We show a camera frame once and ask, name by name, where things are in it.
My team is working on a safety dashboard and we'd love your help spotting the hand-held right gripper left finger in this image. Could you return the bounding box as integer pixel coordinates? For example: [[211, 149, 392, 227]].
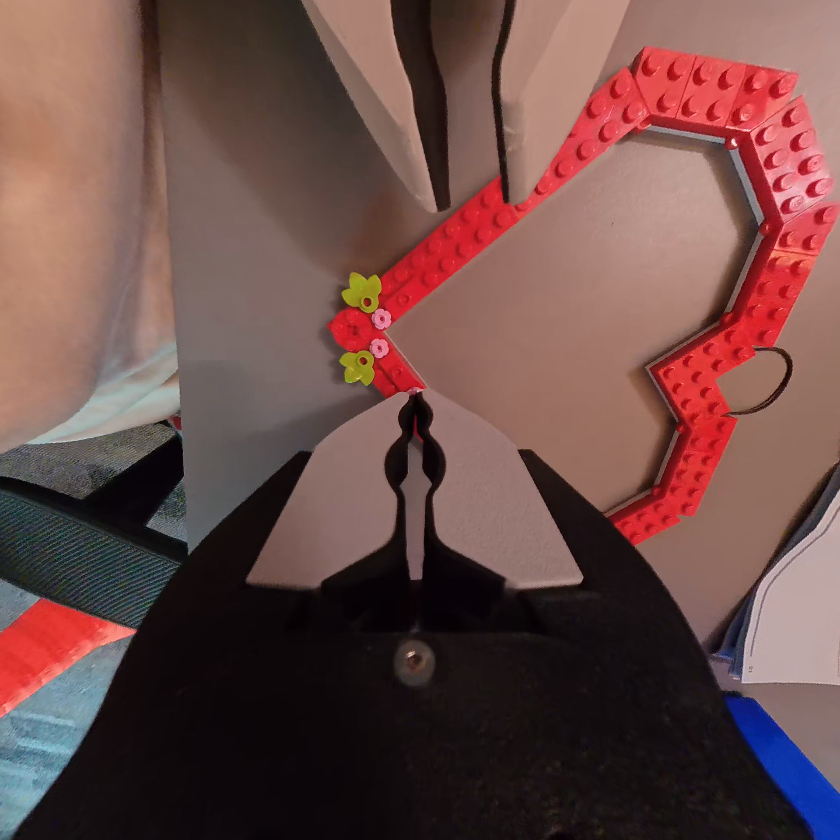
[[245, 394, 420, 590]]

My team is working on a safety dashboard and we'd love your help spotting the black cord loop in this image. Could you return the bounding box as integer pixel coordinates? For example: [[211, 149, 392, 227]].
[[725, 346, 794, 418]]

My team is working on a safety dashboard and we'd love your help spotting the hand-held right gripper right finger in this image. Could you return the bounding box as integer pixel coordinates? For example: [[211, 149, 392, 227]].
[[417, 394, 586, 590]]

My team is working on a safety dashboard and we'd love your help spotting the red brick heart frame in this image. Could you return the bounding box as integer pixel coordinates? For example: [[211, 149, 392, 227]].
[[327, 46, 840, 546]]

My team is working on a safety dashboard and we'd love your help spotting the open instruction booklet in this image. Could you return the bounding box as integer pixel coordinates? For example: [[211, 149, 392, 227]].
[[712, 459, 840, 686]]

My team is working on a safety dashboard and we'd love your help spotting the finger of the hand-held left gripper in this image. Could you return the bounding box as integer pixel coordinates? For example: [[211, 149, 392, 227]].
[[304, 0, 454, 214], [490, 0, 632, 204]]

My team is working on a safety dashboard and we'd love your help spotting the blue plastic bin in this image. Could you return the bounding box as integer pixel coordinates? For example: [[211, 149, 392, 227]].
[[722, 694, 840, 840]]

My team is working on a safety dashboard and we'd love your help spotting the red floor tape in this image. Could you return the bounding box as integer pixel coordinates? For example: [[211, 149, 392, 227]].
[[0, 600, 136, 719]]

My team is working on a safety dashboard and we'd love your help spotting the person's beige clothed leg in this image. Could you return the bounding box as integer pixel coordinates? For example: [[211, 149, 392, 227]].
[[0, 0, 182, 454]]

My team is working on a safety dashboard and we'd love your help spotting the black mesh office chair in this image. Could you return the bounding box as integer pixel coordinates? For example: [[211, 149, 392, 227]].
[[0, 420, 189, 631]]

